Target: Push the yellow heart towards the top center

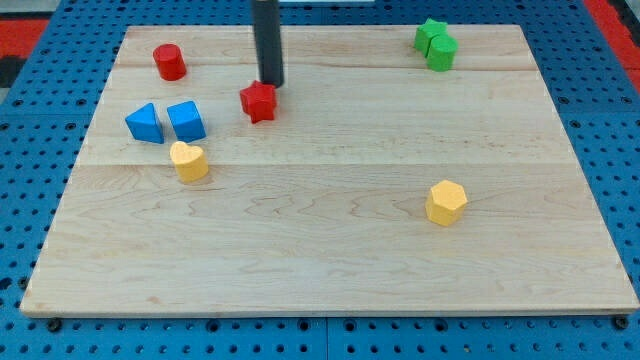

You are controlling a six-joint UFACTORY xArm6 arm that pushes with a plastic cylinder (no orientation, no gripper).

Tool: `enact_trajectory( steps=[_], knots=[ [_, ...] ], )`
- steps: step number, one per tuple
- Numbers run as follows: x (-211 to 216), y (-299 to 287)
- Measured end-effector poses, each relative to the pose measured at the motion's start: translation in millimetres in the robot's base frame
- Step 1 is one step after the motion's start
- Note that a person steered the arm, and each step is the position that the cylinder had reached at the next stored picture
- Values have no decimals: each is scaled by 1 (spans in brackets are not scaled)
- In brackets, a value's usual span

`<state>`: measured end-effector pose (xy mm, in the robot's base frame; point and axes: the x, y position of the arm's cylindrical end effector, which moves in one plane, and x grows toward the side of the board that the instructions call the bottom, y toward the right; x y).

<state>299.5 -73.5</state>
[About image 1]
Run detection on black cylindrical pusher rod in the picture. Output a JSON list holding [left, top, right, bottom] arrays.
[[251, 0, 284, 88]]

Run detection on yellow heart block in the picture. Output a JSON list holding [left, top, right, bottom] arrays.
[[169, 141, 209, 183]]

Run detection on red star block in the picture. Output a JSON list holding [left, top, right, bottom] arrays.
[[239, 81, 277, 124]]

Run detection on red cylinder block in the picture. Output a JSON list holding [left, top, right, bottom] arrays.
[[152, 43, 187, 81]]

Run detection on blue cube block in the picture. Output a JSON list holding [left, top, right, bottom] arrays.
[[167, 101, 206, 143]]

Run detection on light wooden board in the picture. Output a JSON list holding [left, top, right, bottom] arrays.
[[21, 25, 639, 318]]

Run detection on green star block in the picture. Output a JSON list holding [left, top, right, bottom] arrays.
[[414, 18, 448, 57]]

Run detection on blue triangle block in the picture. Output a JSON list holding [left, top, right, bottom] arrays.
[[125, 103, 164, 144]]

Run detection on green cylinder block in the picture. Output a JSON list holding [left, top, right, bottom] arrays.
[[426, 34, 458, 72]]

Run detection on yellow hexagon block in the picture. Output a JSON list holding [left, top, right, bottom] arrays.
[[425, 180, 468, 226]]

